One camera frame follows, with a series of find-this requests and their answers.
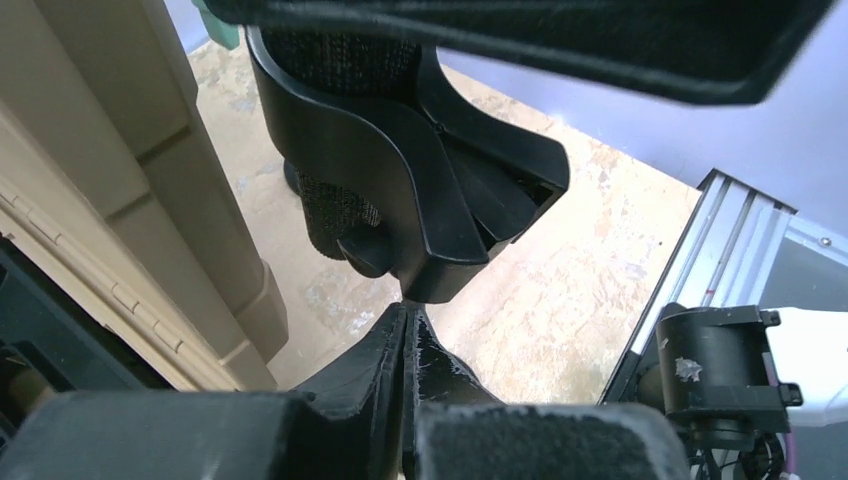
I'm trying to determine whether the black silver microphone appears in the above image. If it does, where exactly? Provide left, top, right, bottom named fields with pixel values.
left=248, top=27, right=421, bottom=260

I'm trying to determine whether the round base stand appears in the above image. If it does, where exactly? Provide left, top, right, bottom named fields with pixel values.
left=246, top=26, right=571, bottom=305

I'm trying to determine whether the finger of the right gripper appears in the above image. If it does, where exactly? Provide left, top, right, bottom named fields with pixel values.
left=207, top=0, right=833, bottom=105

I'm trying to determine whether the tan plastic toolbox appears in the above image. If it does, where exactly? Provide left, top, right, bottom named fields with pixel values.
left=1, top=1, right=288, bottom=391

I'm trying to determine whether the green microphone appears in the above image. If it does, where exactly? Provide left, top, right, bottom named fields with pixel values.
left=192, top=0, right=241, bottom=51

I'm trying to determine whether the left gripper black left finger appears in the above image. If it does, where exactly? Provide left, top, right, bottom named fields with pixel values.
left=291, top=303, right=406, bottom=479

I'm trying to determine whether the aluminium frame rail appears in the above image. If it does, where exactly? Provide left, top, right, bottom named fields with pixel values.
left=601, top=170, right=847, bottom=402

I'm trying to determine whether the black tool tray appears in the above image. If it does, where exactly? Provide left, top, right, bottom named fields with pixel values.
left=1, top=239, right=171, bottom=436

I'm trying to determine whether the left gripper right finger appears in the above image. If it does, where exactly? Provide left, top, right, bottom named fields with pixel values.
left=402, top=303, right=502, bottom=479

